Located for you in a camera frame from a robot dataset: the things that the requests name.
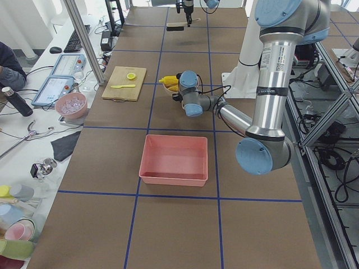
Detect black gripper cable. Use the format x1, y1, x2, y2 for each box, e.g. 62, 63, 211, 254
193, 73, 247, 138

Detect pink plastic bin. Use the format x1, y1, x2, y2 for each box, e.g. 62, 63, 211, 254
139, 134, 208, 187

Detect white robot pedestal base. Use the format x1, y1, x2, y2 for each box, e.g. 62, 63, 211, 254
222, 1, 263, 99

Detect lower teach pendant tablet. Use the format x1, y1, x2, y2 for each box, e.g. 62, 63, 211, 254
31, 76, 74, 107

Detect black computer keyboard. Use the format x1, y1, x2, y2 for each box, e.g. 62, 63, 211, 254
63, 30, 82, 53

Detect bamboo cutting board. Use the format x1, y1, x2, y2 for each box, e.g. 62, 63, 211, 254
102, 66, 146, 101

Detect tan toy ginger root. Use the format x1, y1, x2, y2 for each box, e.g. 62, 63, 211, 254
168, 85, 179, 92

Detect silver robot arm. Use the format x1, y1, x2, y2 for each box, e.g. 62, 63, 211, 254
176, 0, 220, 27
178, 1, 330, 175

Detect yellow cup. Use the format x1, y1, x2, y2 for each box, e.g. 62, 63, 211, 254
0, 185, 12, 198

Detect upper teach pendant tablet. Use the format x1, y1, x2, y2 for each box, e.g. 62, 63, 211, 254
50, 53, 86, 76

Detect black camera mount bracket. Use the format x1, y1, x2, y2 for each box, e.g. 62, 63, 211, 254
176, 0, 182, 13

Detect person blue sleeve forearm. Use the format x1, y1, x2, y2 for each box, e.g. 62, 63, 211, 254
1, 42, 26, 91

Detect beige plastic dustpan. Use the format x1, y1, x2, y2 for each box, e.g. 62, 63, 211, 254
163, 73, 202, 110

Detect grey cup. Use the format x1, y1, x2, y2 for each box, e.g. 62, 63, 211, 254
10, 184, 35, 202

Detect pink bowl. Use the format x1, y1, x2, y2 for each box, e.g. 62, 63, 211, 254
55, 92, 88, 119

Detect green cup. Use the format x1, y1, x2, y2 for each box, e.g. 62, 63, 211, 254
1, 239, 35, 261

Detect teach pendant tablet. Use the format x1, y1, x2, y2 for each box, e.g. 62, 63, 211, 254
31, 76, 74, 107
50, 53, 86, 76

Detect aluminium frame post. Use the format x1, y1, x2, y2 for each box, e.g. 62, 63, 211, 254
64, 0, 105, 86

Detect light blue cup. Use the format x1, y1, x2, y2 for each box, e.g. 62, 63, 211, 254
1, 204, 24, 227

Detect beige brush black bristles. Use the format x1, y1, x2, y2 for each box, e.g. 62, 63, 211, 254
166, 18, 201, 31

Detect dark grey cloth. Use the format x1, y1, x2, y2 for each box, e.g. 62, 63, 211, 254
50, 131, 81, 161

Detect black water bottle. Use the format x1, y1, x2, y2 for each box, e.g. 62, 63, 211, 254
2, 87, 33, 117

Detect yellow plastic toy knife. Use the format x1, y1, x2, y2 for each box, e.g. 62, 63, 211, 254
110, 84, 136, 89

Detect yellow toy corn cob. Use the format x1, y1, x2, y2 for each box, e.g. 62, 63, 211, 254
159, 75, 178, 86

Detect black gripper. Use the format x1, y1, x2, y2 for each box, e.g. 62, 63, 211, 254
182, 0, 194, 27

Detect black computer mouse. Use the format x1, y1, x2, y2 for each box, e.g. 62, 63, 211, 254
49, 47, 62, 54

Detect pink cup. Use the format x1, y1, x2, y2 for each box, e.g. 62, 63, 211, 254
4, 218, 35, 241

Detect yellow toy lemon slice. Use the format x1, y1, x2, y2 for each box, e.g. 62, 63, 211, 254
126, 72, 137, 80

